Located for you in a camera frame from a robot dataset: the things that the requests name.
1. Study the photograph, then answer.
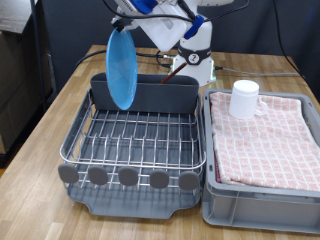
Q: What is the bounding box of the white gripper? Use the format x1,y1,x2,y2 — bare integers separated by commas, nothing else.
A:
111,0,188,53

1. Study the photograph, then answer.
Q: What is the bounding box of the blue round plate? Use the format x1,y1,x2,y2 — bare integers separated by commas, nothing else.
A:
105,27,139,111

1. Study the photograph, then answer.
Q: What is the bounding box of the brown wooden spoon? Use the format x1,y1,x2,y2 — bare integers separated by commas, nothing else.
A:
160,62,188,85

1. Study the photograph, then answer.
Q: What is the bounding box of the white plastic mug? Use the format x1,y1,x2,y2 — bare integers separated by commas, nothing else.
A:
228,79,269,120

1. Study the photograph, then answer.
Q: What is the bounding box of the grey dish drying rack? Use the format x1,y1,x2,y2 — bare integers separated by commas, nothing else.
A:
57,88,204,220

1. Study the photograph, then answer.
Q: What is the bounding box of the dark grey cutlery holder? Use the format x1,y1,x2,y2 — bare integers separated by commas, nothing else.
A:
89,72,201,115

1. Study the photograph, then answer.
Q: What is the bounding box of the brown cardboard box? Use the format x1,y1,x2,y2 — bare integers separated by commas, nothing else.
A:
0,29,40,156

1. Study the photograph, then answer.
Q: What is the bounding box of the red label strip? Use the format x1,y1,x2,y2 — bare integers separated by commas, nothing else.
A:
214,155,223,184

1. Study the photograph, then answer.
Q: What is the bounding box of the pink checkered cloth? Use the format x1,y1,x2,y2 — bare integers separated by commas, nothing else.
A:
209,91,320,193

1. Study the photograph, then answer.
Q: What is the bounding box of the grey plastic crate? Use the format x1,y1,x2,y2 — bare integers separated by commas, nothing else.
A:
201,87,320,235

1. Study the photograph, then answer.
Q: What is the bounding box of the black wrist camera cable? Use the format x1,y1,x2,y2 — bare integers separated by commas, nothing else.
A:
102,0,250,24

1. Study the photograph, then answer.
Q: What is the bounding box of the black cable on table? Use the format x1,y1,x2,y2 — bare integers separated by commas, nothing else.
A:
75,49,175,70

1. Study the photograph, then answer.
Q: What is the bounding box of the blue cable clip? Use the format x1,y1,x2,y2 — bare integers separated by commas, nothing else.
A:
183,14,205,41

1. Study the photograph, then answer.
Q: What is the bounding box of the metal wire dish rack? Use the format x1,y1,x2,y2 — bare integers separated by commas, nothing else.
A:
59,88,207,194

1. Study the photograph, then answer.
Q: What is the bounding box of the grey cable on table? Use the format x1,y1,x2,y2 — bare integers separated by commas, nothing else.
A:
214,65,301,77

